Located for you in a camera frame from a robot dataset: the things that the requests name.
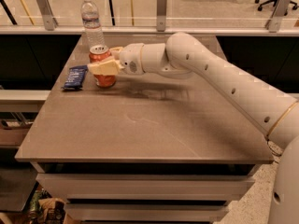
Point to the upper grey drawer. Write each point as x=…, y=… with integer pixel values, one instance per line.
x=146, y=187

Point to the metal railing post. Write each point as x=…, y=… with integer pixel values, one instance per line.
x=48, y=18
x=161, y=15
x=274, y=23

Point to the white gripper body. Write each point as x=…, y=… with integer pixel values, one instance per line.
x=131, y=60

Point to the yellow pole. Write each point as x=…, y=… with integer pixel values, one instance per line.
x=27, y=11

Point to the grey drawer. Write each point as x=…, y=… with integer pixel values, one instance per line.
x=145, y=212
x=146, y=187

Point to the clear plastic water bottle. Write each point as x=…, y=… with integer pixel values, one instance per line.
x=91, y=23

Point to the middle metal railing post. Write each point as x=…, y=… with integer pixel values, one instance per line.
x=161, y=15

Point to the snack bags under table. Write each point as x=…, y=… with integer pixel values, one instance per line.
x=44, y=209

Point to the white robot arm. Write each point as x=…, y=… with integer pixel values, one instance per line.
x=273, y=112

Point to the blue rxbar blueberry wrapper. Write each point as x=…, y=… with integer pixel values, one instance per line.
x=75, y=78

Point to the left metal railing post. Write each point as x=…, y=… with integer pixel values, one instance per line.
x=48, y=18

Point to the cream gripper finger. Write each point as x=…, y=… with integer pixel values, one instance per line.
x=115, y=52
x=108, y=67

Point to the black pole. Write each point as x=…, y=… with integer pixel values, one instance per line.
x=112, y=12

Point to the right metal railing post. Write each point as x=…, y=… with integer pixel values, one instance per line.
x=274, y=23

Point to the lower grey drawer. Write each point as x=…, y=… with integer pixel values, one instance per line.
x=145, y=212

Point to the red coke can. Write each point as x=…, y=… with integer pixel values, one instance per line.
x=97, y=54

